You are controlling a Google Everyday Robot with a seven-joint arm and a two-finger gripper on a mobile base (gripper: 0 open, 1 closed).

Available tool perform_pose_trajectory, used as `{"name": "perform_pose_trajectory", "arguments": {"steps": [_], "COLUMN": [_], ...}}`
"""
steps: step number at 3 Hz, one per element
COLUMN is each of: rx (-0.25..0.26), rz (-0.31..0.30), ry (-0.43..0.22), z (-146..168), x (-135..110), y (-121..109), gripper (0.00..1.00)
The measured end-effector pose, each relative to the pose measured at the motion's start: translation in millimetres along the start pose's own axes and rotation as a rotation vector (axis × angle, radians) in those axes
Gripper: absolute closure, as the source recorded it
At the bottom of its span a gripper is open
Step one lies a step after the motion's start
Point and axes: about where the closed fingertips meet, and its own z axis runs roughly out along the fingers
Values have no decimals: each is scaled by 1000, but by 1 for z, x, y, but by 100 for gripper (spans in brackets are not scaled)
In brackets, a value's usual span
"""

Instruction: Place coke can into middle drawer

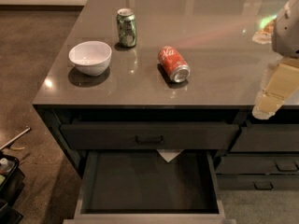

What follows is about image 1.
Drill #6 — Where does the green soda can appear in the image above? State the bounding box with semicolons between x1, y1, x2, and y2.
117;7;137;48

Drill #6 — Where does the metal rod on floor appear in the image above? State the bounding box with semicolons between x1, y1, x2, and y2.
0;126;32;151

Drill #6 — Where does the snack bag on counter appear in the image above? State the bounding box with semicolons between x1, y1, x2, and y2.
252;20;276;45

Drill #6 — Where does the white ceramic bowl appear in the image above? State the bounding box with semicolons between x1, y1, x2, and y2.
68;41;112;77

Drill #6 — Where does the open middle drawer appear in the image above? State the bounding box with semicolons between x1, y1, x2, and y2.
63;150;236;224

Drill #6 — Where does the right top drawer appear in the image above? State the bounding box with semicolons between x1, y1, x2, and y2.
231;124;299;152

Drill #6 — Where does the top drawer with handle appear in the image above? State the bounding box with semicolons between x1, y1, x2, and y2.
60;122;239;149

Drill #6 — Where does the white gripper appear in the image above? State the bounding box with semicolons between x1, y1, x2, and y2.
252;0;299;120

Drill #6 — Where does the white paper piece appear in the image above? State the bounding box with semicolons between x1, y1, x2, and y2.
158;149;182;162

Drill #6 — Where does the red coke can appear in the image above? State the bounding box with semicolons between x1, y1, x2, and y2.
158;46;191;83

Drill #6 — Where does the right middle drawer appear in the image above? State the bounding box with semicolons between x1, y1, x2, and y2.
216;156;299;175

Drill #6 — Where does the black bin with items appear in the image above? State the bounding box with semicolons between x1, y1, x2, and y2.
0;154;24;224

